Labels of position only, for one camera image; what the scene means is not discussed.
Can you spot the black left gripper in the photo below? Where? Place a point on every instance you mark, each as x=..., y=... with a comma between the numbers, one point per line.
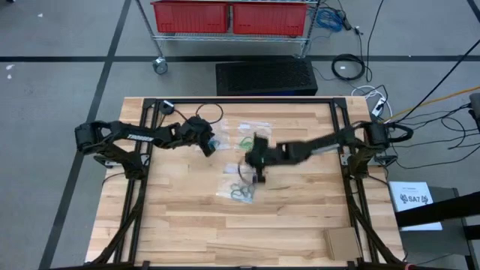
x=197, y=131

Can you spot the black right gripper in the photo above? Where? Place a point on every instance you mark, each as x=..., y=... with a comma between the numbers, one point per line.
x=268, y=153

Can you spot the wide blue rubber band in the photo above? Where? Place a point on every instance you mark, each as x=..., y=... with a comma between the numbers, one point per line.
x=214, y=143

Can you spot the green rubber band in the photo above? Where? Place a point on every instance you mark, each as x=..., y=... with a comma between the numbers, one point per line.
x=243, y=144
x=249, y=141

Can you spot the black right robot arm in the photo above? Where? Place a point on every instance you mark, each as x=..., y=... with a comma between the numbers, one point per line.
x=337, y=142

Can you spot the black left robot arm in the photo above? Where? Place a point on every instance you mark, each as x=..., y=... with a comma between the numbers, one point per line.
x=123, y=137

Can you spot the black perforated platform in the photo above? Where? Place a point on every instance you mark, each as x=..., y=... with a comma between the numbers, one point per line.
x=266, y=77

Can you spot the red plastic storage bin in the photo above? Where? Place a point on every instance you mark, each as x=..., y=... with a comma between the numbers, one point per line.
x=269, y=18
x=191, y=17

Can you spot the small cardboard box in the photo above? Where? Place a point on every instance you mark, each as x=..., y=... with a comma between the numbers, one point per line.
x=342, y=243

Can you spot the white power strip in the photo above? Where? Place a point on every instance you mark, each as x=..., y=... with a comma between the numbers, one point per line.
x=378, y=107

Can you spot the white paper sign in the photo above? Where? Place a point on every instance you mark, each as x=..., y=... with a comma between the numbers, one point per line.
x=412, y=202

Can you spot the black metal beam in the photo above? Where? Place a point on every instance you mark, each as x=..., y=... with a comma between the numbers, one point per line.
x=438, y=210

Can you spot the grey cart top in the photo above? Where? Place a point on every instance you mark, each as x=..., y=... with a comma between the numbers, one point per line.
x=431, y=247

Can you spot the grey floor device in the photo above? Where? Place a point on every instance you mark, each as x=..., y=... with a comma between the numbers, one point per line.
x=475, y=108

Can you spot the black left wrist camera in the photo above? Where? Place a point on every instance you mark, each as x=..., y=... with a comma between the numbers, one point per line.
x=209, y=150

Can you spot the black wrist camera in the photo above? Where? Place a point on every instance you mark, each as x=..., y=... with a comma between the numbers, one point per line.
x=260, y=175
x=209, y=150

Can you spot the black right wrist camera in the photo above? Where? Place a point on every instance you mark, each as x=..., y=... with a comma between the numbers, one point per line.
x=260, y=175

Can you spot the black aluminium table frame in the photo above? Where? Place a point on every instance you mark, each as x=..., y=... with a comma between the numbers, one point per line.
x=243, y=100

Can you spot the grey metal bracket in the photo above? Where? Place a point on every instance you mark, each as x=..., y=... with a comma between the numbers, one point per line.
x=344, y=159

